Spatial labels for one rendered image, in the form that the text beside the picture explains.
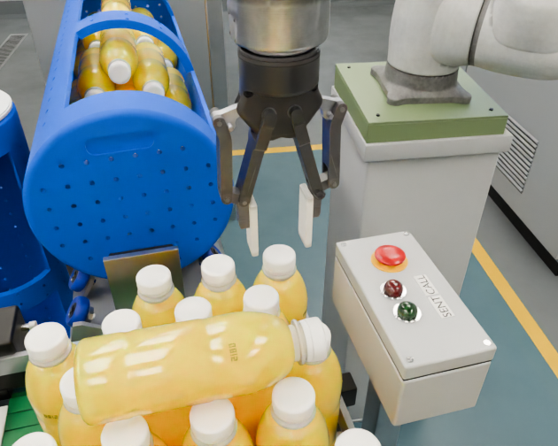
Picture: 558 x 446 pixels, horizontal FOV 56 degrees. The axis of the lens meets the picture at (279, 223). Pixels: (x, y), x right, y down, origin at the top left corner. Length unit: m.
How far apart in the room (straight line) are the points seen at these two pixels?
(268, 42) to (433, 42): 0.71
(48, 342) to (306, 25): 0.38
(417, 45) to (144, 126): 0.63
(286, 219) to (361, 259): 1.93
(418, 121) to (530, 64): 0.22
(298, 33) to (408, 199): 0.81
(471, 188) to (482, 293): 1.10
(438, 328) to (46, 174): 0.51
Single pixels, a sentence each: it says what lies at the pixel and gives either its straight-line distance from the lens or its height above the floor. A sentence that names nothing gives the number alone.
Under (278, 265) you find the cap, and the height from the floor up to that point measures 1.11.
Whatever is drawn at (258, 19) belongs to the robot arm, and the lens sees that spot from 0.46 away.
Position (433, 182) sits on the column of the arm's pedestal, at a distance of 1.22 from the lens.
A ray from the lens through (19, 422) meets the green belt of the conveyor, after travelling 0.80.
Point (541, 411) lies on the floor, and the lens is 2.01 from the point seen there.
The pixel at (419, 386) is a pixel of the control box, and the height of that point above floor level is 1.07.
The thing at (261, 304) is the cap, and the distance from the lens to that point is 0.57.
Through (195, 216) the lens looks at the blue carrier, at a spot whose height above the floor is 1.06.
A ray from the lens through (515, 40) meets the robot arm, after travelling 1.09.
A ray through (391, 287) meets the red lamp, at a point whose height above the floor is 1.11.
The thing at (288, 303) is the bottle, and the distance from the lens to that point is 0.64.
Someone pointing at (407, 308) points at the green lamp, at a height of 1.11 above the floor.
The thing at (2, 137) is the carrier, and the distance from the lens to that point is 1.26.
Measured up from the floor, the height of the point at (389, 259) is 1.11.
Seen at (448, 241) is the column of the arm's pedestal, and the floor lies 0.72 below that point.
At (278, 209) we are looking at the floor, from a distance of 2.63.
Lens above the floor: 1.51
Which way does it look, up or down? 37 degrees down
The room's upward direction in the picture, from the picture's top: straight up
